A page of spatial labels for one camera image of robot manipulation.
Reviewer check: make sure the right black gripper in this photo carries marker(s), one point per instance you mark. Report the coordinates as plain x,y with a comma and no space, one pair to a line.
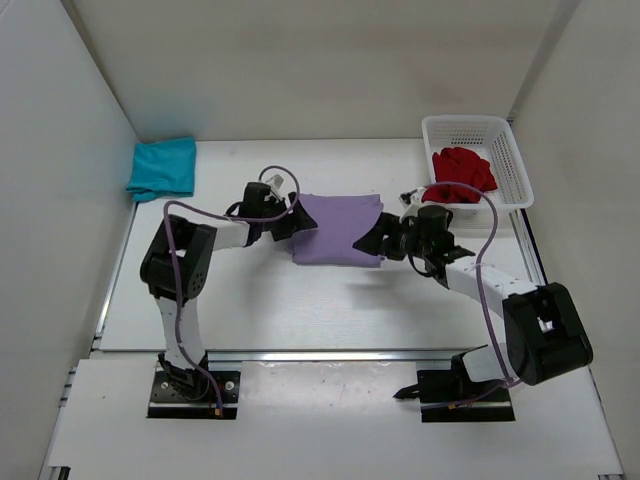
377,243

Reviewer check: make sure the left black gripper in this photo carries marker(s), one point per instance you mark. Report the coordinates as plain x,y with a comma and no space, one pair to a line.
296,222

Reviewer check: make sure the lavender t shirt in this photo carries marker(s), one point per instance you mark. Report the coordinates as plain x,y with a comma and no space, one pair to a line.
341,221

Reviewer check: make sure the red t shirt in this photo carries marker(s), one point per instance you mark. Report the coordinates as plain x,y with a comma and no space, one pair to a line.
460,165

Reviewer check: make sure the teal t shirt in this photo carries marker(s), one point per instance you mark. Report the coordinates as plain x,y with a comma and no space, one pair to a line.
163,169

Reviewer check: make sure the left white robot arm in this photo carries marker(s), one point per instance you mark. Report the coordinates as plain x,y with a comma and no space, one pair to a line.
177,262

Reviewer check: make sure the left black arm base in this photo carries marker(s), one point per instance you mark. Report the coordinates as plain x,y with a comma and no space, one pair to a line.
171,399

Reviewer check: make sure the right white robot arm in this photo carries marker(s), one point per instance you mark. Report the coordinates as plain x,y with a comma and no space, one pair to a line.
544,335

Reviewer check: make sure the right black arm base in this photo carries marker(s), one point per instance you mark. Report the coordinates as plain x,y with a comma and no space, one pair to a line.
451,396

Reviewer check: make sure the white plastic laundry basket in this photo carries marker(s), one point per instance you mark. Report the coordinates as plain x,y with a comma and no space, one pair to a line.
492,139

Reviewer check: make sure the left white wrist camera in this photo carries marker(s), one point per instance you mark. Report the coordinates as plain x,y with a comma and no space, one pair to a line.
275,182

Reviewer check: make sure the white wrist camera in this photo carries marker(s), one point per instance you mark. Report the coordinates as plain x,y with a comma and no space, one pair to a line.
412,201
275,182

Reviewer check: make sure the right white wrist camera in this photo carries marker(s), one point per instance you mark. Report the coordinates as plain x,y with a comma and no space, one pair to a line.
412,201

